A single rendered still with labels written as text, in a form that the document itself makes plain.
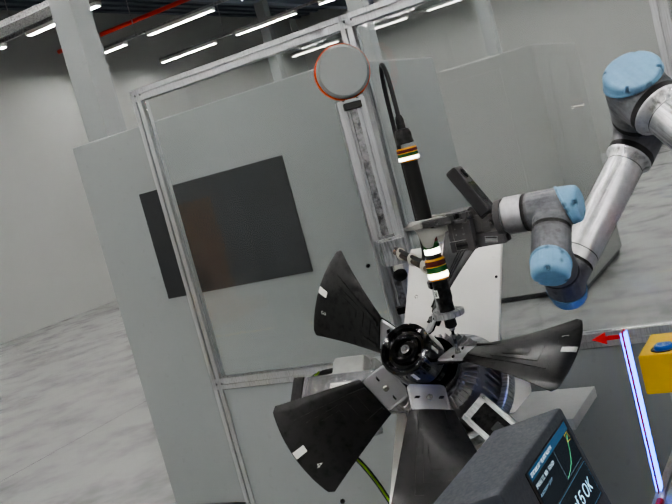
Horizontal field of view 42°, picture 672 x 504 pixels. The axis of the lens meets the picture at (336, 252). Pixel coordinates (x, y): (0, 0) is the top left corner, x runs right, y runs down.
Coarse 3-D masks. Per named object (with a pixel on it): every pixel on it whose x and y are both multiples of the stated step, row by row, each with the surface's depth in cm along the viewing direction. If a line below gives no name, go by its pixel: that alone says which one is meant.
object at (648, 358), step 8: (656, 336) 201; (664, 336) 199; (648, 344) 196; (648, 352) 191; (656, 352) 189; (664, 352) 188; (640, 360) 190; (648, 360) 189; (656, 360) 188; (664, 360) 188; (648, 368) 190; (656, 368) 189; (664, 368) 188; (648, 376) 190; (656, 376) 189; (664, 376) 188; (648, 384) 190; (656, 384) 190; (664, 384) 189; (648, 392) 191; (656, 392) 190; (664, 392) 189
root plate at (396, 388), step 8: (384, 368) 192; (368, 376) 192; (384, 376) 192; (392, 376) 192; (368, 384) 193; (376, 384) 193; (384, 384) 193; (392, 384) 193; (400, 384) 192; (376, 392) 193; (384, 392) 193; (392, 392) 193; (400, 392) 193; (384, 400) 193; (392, 400) 193; (400, 400) 193; (392, 408) 194
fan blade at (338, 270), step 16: (336, 256) 211; (336, 272) 210; (352, 272) 205; (336, 288) 210; (352, 288) 205; (320, 304) 215; (336, 304) 210; (352, 304) 205; (368, 304) 200; (320, 320) 216; (336, 320) 211; (352, 320) 206; (368, 320) 201; (336, 336) 213; (352, 336) 208; (368, 336) 203
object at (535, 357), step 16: (576, 320) 182; (528, 336) 184; (544, 336) 181; (576, 336) 176; (480, 352) 182; (496, 352) 180; (512, 352) 178; (528, 352) 176; (544, 352) 175; (560, 352) 173; (576, 352) 172; (496, 368) 175; (512, 368) 173; (528, 368) 172; (544, 368) 170; (560, 368) 169; (544, 384) 167; (560, 384) 166
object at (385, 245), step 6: (390, 234) 251; (378, 240) 250; (384, 240) 246; (390, 240) 242; (396, 240) 242; (402, 240) 242; (378, 246) 247; (384, 246) 242; (390, 246) 242; (396, 246) 242; (402, 246) 242; (378, 252) 250; (384, 252) 242; (390, 252) 242; (384, 258) 242; (390, 258) 242; (396, 258) 242; (384, 264) 244; (390, 264) 242; (396, 264) 242
